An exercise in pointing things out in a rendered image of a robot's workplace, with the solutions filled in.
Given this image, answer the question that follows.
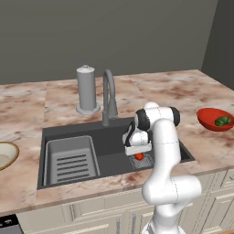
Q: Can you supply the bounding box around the cream cupboard door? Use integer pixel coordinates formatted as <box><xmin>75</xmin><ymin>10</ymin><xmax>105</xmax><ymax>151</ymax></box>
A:
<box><xmin>199</xmin><ymin>189</ymin><xmax>234</xmax><ymax>234</ymax></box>
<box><xmin>27</xmin><ymin>213</ymin><xmax>124</xmax><ymax>234</ymax></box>
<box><xmin>125</xmin><ymin>204</ymin><xmax>157</xmax><ymax>234</ymax></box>

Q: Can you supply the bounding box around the grey paper towel holder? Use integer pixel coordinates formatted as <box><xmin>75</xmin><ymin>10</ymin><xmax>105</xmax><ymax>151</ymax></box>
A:
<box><xmin>75</xmin><ymin>64</ymin><xmax>101</xmax><ymax>116</ymax></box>

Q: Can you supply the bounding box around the grey dish rack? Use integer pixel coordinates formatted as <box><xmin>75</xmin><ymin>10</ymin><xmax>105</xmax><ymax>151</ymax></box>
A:
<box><xmin>43</xmin><ymin>134</ymin><xmax>101</xmax><ymax>187</ymax></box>

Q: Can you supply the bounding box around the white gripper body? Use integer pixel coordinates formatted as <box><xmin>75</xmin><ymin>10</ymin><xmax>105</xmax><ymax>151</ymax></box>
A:
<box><xmin>124</xmin><ymin>143</ymin><xmax>153</xmax><ymax>156</ymax></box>

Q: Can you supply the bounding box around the grey sink drain strainer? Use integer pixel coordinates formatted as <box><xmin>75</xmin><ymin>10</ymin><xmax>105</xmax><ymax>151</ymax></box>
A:
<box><xmin>130</xmin><ymin>154</ymin><xmax>155</xmax><ymax>170</ymax></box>

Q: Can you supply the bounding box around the black dishwasher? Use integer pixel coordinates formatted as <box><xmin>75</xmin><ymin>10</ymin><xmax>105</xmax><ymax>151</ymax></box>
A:
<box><xmin>0</xmin><ymin>214</ymin><xmax>25</xmax><ymax>234</ymax></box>

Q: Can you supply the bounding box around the grey tap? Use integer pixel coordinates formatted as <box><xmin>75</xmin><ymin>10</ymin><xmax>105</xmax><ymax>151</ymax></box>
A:
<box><xmin>101</xmin><ymin>69</ymin><xmax>120</xmax><ymax>127</ymax></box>

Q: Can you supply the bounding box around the green avocado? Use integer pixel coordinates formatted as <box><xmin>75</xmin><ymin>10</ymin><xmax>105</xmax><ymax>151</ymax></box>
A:
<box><xmin>214</xmin><ymin>118</ymin><xmax>225</xmax><ymax>128</ymax></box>
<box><xmin>219</xmin><ymin>116</ymin><xmax>233</xmax><ymax>125</ymax></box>

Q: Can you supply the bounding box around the dark grey sink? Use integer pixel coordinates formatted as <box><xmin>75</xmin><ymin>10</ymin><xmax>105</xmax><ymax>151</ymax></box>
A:
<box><xmin>37</xmin><ymin>116</ymin><xmax>197</xmax><ymax>191</ymax></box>

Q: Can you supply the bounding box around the cream false drawer front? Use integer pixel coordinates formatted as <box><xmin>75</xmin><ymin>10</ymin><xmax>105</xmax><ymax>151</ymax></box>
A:
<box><xmin>61</xmin><ymin>189</ymin><xmax>148</xmax><ymax>222</ymax></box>

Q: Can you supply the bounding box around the red bowl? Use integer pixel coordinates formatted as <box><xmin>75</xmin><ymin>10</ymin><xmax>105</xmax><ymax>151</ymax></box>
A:
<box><xmin>196</xmin><ymin>107</ymin><xmax>234</xmax><ymax>133</ymax></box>

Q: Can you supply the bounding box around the white bowl with gold rim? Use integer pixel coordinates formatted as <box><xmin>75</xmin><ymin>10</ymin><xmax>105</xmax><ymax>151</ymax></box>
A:
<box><xmin>0</xmin><ymin>141</ymin><xmax>20</xmax><ymax>172</ymax></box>

